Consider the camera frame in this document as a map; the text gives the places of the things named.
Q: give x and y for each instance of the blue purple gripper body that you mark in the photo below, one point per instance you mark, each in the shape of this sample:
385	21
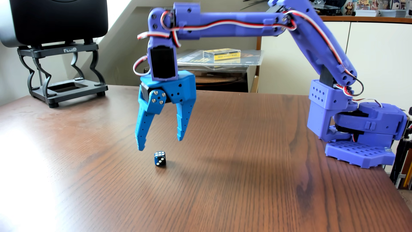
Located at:
179	89

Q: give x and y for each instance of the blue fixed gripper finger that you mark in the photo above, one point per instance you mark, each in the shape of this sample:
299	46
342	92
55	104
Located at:
184	119

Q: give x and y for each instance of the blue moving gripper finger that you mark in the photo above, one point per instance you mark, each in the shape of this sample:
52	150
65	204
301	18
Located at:
144	125

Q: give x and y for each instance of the blue dice white pips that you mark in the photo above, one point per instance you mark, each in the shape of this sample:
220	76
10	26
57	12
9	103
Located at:
160	158

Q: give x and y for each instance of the purple robot base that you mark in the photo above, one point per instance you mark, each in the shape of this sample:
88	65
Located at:
360	154

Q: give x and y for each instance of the purple robot arm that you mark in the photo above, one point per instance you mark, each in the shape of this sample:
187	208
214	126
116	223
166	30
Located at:
231	29

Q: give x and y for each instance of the turntable with clear lid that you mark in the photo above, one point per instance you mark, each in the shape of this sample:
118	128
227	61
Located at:
225	80

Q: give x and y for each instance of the yellow cassette in clear case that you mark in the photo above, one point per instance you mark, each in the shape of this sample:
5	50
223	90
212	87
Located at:
222	54

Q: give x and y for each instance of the black speaker stand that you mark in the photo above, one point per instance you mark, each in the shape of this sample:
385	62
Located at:
64	88

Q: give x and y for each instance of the white cabinet with wooden top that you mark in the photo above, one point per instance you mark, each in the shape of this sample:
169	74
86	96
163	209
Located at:
283	71

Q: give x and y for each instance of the black speaker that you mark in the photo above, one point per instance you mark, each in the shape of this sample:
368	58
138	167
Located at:
58	19

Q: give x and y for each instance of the dark model on cabinet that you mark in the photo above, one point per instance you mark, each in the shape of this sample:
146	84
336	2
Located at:
328	8

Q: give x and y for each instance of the brown toy figurine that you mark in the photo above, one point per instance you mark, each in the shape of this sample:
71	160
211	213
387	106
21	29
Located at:
349	8

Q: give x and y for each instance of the white display box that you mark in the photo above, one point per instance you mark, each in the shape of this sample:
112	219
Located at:
365	13

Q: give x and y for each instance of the grey display box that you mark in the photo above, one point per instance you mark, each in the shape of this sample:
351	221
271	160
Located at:
391	13

